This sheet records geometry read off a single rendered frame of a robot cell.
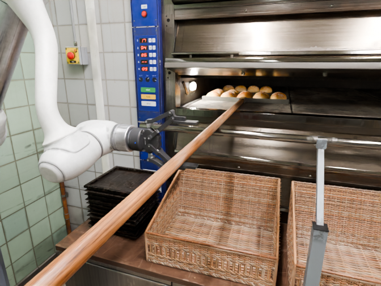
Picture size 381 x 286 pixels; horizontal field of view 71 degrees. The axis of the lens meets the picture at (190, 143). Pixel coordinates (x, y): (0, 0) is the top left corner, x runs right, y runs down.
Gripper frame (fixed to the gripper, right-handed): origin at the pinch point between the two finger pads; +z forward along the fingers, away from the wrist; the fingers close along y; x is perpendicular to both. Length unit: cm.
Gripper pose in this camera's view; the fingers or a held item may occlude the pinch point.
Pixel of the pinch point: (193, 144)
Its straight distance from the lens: 79.5
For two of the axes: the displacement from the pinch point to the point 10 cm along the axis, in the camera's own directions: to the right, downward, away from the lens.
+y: 0.0, 9.6, 2.9
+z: 9.5, 0.9, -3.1
